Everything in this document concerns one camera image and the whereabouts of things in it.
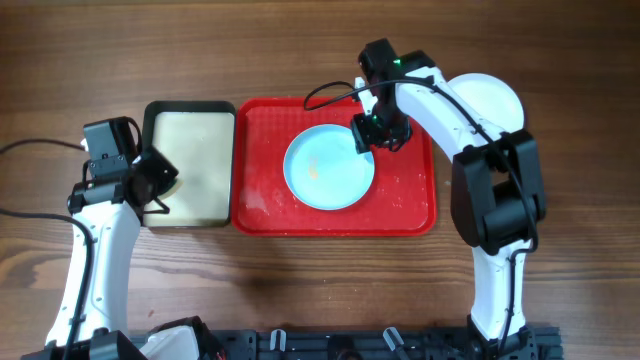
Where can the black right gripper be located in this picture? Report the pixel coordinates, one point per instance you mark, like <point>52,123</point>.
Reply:
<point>365,138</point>

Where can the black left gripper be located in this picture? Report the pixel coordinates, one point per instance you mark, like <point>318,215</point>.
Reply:
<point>165,176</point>

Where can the light blue plate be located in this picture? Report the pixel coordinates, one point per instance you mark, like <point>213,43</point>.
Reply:
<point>323,170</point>

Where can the white plate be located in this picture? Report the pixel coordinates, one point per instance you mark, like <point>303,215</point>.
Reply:
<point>491,98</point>

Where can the green scrubbing sponge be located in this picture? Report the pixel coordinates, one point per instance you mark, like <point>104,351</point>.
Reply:
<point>174,188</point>

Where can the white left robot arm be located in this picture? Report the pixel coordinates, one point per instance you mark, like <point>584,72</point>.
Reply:
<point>105,213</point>

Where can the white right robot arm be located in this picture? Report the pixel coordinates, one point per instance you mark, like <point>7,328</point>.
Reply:
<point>497,195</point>

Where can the black tray with soapy water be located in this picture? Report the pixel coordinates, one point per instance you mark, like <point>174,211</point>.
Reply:
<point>197,137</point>

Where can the red plastic tray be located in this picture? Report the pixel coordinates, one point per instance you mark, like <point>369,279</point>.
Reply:
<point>400,202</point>

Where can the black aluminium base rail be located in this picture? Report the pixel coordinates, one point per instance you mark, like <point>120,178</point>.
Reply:
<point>435,343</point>

